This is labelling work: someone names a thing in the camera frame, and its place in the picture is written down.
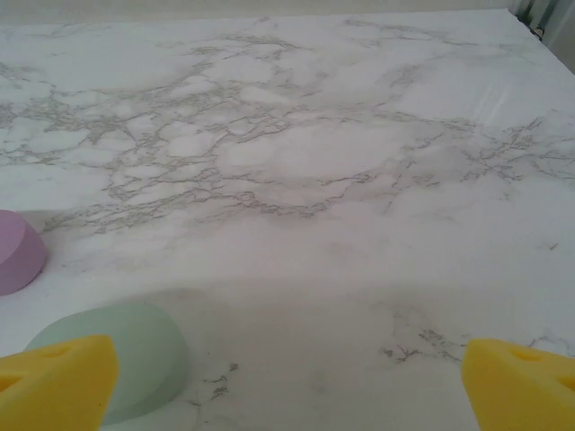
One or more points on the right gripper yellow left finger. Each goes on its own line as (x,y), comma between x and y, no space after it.
(54,386)

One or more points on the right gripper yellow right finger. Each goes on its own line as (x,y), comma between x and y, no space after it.
(525,395)

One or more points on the mint green earbud charging case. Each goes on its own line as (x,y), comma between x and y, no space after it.
(148,350)

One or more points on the purple earbud charging case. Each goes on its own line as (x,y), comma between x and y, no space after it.
(18,251)

